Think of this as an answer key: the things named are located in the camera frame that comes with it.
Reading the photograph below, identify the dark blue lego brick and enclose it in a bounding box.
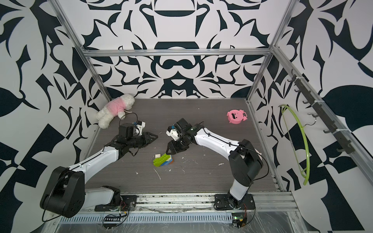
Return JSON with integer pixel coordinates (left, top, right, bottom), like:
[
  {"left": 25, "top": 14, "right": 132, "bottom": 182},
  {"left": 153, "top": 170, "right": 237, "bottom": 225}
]
[{"left": 161, "top": 159, "right": 173, "bottom": 166}]

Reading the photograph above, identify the green lego brick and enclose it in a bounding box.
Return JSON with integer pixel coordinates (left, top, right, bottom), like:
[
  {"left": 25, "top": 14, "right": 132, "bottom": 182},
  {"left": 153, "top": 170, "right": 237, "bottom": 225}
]
[{"left": 153, "top": 154, "right": 172, "bottom": 167}]

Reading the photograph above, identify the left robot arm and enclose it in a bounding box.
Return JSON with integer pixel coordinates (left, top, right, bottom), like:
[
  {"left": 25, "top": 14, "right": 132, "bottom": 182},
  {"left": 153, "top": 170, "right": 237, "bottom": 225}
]
[{"left": 40, "top": 124, "right": 158, "bottom": 218}]

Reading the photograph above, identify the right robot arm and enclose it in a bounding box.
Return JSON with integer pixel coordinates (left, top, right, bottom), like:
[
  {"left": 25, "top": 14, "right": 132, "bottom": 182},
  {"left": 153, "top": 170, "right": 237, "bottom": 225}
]
[{"left": 166, "top": 118, "right": 263, "bottom": 203}]

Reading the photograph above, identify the white plush toy pink shirt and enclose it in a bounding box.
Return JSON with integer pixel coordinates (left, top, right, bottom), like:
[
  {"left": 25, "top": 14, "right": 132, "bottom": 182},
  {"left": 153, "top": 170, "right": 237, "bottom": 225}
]
[{"left": 96, "top": 94, "right": 135, "bottom": 129}]

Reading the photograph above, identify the pink alarm clock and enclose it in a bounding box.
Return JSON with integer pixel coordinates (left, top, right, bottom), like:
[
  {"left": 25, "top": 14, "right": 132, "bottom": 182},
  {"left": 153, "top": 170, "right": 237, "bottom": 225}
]
[{"left": 227, "top": 109, "right": 248, "bottom": 124}]

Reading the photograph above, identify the green hoop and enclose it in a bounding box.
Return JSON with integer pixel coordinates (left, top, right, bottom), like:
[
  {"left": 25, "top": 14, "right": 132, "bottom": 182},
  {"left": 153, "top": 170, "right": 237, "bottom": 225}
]
[{"left": 279, "top": 104, "right": 310, "bottom": 186}]

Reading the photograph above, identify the black hook rack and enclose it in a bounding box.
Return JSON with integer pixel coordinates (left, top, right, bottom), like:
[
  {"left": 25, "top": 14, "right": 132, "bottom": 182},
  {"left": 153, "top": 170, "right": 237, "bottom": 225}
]
[{"left": 289, "top": 70, "right": 356, "bottom": 154}]

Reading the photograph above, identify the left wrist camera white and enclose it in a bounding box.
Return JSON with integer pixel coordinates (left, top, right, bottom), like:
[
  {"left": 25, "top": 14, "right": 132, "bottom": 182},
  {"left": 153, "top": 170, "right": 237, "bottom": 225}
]
[{"left": 135, "top": 120, "right": 146, "bottom": 136}]

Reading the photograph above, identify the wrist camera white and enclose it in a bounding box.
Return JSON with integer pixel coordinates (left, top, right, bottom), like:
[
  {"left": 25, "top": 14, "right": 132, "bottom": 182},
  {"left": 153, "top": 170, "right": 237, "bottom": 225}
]
[
  {"left": 135, "top": 120, "right": 146, "bottom": 136},
  {"left": 166, "top": 126, "right": 180, "bottom": 141}
]

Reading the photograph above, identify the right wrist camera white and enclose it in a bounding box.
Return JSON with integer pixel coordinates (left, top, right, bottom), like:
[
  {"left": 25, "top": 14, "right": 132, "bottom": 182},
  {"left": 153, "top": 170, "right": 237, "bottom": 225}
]
[{"left": 166, "top": 126, "right": 180, "bottom": 141}]

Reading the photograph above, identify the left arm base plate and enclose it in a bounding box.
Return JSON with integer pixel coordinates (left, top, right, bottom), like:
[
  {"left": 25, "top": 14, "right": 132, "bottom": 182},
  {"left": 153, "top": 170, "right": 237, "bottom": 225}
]
[{"left": 94, "top": 195, "right": 138, "bottom": 212}]

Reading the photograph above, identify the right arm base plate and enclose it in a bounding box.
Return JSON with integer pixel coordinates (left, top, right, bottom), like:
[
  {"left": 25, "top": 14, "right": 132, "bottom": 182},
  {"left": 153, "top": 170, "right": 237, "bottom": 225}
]
[{"left": 213, "top": 193, "right": 256, "bottom": 211}]

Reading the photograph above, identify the aluminium front rail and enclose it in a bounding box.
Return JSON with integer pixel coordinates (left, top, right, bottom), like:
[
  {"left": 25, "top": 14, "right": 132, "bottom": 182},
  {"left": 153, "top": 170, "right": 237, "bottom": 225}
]
[{"left": 49, "top": 190, "right": 301, "bottom": 216}]

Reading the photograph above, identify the metal wire hanger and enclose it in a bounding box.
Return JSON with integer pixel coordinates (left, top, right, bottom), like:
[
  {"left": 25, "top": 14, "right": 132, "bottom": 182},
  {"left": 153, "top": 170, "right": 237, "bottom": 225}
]
[{"left": 302, "top": 113, "right": 319, "bottom": 128}]

